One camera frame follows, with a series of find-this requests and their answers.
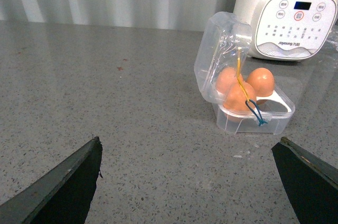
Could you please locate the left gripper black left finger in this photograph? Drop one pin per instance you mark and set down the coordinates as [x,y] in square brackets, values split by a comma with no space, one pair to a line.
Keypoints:
[63,195]

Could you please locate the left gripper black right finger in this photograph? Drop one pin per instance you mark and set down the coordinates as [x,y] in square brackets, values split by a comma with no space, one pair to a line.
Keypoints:
[310,183]

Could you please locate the clear plastic egg box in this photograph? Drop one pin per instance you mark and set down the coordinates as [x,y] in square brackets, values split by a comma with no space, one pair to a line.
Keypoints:
[224,34]

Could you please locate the brown egg front left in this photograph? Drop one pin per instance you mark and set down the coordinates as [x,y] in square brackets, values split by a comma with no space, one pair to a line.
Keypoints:
[235,100]

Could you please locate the brown egg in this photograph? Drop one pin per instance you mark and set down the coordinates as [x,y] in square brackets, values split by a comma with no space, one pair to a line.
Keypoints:
[262,81]
[235,100]
[225,80]

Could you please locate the brown egg back right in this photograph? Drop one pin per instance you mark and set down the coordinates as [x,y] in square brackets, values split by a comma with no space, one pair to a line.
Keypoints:
[262,81]

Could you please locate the brown egg back left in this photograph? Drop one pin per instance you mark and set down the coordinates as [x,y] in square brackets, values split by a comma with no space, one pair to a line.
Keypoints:
[225,80]

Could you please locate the blue rubber band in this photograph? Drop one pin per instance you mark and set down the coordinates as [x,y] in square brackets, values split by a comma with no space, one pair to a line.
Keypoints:
[254,108]

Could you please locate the yellow rubber band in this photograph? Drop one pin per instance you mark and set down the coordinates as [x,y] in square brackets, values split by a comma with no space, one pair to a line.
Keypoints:
[239,77]

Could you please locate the white Joyoung cooker appliance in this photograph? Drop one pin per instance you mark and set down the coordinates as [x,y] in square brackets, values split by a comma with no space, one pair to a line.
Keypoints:
[287,30]

